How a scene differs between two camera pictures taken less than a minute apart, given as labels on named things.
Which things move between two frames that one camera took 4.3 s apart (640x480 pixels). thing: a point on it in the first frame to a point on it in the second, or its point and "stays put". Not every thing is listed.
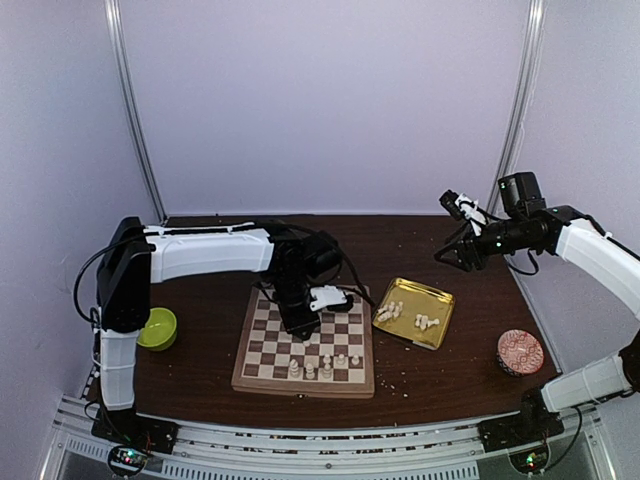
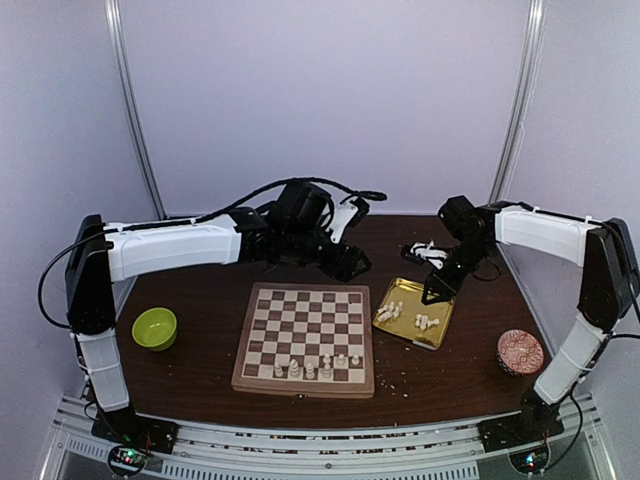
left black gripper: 302,328 to 332,269
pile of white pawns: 389,311 stays put
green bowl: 160,330 stays put
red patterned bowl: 519,352 stays put
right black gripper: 464,244 to 436,282
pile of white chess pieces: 423,322 stays put
